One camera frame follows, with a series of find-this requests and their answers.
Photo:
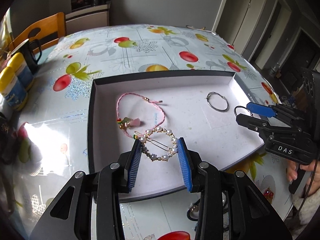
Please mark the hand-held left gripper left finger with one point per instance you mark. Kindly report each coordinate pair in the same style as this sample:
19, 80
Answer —
133, 163

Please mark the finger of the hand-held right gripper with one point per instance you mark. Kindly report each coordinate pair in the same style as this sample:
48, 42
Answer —
252, 123
260, 110

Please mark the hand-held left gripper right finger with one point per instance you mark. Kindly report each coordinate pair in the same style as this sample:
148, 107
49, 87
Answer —
183, 165

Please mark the silver hoop earring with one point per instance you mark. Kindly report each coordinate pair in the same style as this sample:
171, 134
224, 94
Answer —
238, 108
217, 101

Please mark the round pearl hair clip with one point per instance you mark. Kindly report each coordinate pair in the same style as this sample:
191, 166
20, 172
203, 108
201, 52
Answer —
160, 143

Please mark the black box tray white inside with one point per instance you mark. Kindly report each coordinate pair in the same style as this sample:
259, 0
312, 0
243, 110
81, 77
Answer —
195, 120

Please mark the person's right forearm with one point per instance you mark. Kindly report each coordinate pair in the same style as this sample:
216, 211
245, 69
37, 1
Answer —
308, 212

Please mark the person's right hand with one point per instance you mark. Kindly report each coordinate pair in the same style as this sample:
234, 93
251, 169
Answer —
292, 172

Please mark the white door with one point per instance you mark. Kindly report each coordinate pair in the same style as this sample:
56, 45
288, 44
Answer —
246, 12

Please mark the fruit printed tablecloth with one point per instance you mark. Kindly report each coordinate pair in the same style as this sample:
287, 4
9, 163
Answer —
140, 52

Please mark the dark cloth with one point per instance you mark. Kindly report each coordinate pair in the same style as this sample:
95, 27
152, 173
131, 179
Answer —
6, 142

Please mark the yellow lid bottle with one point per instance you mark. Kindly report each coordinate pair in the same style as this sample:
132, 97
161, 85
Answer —
22, 70
11, 87

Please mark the grey cabinet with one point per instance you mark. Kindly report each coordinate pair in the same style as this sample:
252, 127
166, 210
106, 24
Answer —
87, 20

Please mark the black mug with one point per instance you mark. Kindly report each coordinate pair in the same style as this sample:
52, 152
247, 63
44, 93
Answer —
28, 55

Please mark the wooden chair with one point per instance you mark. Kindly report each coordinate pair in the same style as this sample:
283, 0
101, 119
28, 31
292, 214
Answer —
40, 33

